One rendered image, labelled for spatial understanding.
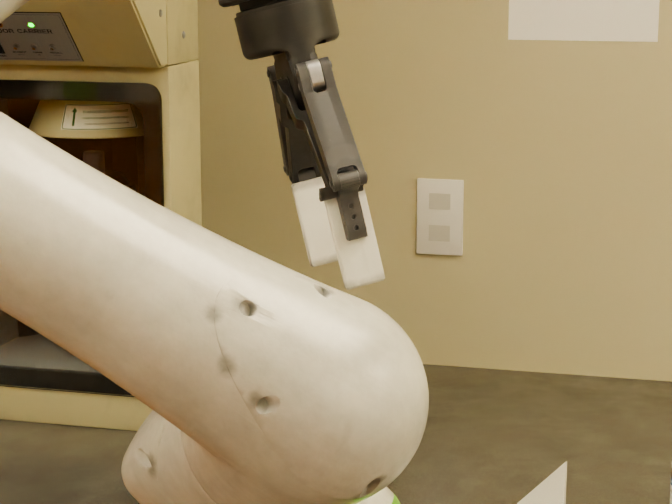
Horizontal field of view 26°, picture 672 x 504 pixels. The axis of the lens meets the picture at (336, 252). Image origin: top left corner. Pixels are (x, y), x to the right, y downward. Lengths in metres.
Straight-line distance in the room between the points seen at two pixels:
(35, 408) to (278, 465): 1.15
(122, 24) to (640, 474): 0.81
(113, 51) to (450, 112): 0.59
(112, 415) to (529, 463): 0.54
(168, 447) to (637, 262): 1.30
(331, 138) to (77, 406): 0.97
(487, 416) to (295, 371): 1.16
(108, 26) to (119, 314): 0.95
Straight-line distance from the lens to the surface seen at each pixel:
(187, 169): 1.87
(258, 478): 0.85
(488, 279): 2.18
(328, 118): 1.03
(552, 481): 1.12
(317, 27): 1.08
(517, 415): 1.97
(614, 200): 2.14
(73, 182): 0.83
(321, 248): 1.19
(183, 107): 1.85
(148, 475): 0.97
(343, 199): 1.03
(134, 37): 1.74
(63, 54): 1.80
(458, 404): 2.01
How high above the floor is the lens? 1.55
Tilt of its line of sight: 12 degrees down
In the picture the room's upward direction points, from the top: straight up
